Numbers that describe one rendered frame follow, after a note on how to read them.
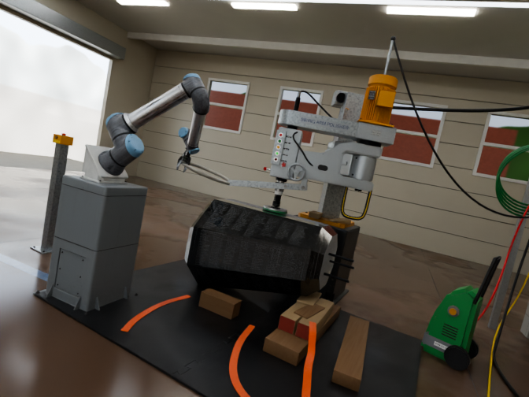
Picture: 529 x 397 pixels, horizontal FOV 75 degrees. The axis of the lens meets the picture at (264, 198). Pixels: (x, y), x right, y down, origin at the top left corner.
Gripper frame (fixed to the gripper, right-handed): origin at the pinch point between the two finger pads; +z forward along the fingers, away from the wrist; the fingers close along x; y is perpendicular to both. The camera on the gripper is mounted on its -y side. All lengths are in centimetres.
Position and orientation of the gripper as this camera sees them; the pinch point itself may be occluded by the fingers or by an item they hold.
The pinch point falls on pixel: (180, 169)
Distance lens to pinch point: 312.3
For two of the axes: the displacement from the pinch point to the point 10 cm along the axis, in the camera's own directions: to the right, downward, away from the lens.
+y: 3.4, 2.7, -9.0
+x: 8.5, 3.2, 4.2
